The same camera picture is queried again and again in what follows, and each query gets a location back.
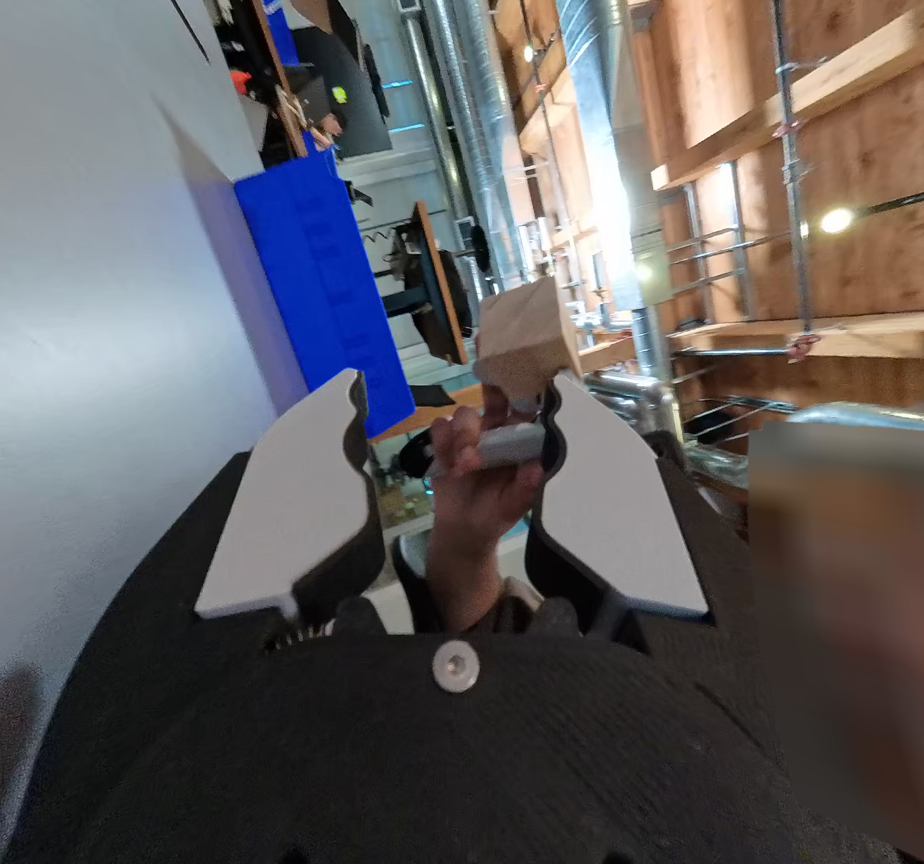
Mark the blue plastic bin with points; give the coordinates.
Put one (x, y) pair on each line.
(310, 286)

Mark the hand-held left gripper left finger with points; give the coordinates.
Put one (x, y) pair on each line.
(289, 517)

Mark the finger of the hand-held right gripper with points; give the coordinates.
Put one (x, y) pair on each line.
(524, 404)

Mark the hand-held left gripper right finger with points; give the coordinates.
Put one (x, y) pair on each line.
(621, 524)

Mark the orange traffic cone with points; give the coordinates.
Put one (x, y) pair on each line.
(242, 81)

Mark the small blue bin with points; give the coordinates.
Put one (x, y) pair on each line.
(283, 26)

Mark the wooden support post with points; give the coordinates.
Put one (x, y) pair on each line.
(426, 413)

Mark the blue-taped wooden cube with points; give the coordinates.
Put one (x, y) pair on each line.
(527, 333)

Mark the wooden-top standing desk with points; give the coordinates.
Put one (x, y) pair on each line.
(437, 279)

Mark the black pole with round disc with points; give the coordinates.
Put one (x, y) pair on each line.
(478, 241)

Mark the black backpack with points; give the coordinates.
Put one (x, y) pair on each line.
(458, 293)

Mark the grey desk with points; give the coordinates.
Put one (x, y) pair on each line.
(108, 301)

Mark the silver ventilation duct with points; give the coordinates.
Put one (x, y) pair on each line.
(592, 34)
(480, 84)

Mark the ceiling spot lamp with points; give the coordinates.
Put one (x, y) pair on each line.
(837, 220)

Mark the person's right hand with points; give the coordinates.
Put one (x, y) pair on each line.
(476, 510)

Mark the silver insulated pipes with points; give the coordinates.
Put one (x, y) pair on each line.
(642, 393)

